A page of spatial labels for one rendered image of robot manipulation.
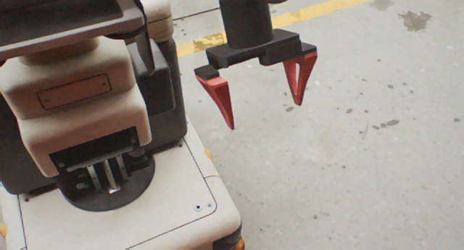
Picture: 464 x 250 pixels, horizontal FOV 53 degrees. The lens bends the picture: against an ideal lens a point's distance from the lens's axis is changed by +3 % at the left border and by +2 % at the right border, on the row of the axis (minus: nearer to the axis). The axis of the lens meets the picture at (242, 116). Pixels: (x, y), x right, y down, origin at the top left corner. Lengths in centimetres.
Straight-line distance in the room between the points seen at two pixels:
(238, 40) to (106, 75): 39
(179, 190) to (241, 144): 52
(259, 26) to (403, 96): 165
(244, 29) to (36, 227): 103
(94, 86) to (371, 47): 170
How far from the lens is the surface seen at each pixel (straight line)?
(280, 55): 54
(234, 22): 53
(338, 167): 180
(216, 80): 53
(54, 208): 144
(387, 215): 172
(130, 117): 90
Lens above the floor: 142
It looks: 47 degrees down
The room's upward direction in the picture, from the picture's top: straight up
